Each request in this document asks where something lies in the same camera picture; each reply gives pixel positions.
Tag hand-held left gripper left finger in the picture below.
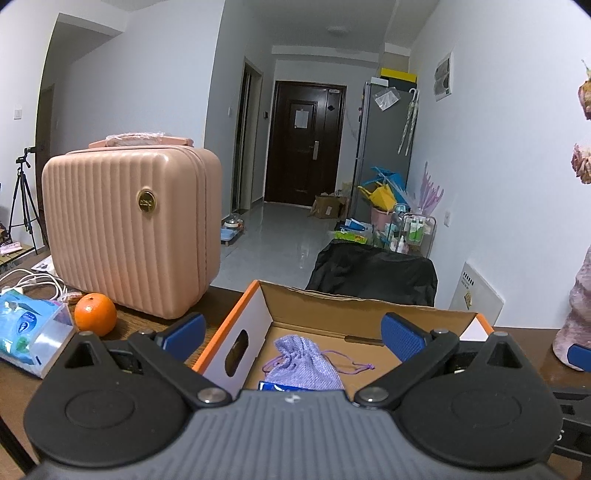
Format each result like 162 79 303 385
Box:
55 312 233 410

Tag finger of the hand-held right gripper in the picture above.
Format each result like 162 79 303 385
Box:
567 344 591 373
551 389 591 408

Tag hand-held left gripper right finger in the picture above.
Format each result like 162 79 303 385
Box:
352 312 529 410

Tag orange cardboard box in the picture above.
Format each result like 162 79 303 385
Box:
191 279 496 402

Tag purple knit drawstring pouch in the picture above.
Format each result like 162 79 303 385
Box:
263 335 375 392

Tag blue tissue packet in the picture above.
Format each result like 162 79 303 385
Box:
257 380 301 393

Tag mottled pink ceramic vase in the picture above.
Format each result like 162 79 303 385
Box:
553 244 591 372

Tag white leaning board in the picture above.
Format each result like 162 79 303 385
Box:
450 260 505 326

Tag orange fruit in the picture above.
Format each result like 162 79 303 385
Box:
74 292 117 337

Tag blue pet feeder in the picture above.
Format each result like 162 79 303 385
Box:
221 215 245 245

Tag pink ribbed suitcase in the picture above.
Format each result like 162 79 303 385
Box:
41 132 223 320

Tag blue floor package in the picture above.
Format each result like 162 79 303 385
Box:
335 219 375 243

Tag pink bucket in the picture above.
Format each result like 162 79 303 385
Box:
370 206 395 232

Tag brown floor cardboard box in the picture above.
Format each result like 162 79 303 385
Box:
308 194 349 220

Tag blue wet wipes pack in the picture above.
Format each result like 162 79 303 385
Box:
0 290 77 379

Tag blue plastic stool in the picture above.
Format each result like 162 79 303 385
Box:
369 166 409 204

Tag grey refrigerator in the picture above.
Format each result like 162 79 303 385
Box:
349 82 416 222

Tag dark brown entrance door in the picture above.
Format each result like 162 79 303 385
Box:
264 80 347 208

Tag hanging folded umbrella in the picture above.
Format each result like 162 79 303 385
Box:
398 89 420 155

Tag clear plastic bag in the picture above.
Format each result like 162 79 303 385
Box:
373 88 400 112

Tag yellow and black box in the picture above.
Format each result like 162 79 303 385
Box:
379 68 419 86

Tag white electrical panel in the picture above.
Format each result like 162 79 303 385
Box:
434 51 454 102

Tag wire cart with bottles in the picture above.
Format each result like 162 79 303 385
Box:
385 210 437 257

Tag purple coral wall decor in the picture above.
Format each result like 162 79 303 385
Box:
413 161 444 217

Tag white cables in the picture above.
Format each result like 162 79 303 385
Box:
0 270 70 301

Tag side door frame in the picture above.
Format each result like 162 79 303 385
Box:
233 58 264 213

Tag black camera tripod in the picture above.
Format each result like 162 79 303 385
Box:
8 147 49 254

